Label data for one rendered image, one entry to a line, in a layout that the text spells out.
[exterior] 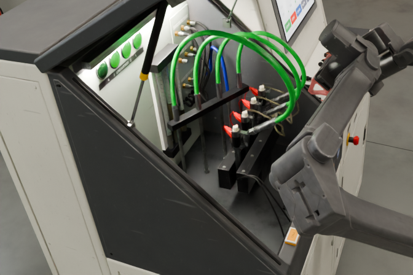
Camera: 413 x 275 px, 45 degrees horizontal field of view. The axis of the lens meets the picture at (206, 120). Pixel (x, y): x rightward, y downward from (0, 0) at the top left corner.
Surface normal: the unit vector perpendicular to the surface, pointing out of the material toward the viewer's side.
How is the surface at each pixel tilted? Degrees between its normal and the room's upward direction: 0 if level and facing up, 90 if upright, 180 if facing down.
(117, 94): 90
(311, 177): 64
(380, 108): 0
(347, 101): 43
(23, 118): 90
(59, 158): 90
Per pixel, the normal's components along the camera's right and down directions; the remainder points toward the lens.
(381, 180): -0.10, -0.82
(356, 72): 0.37, -0.49
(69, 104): -0.41, 0.55
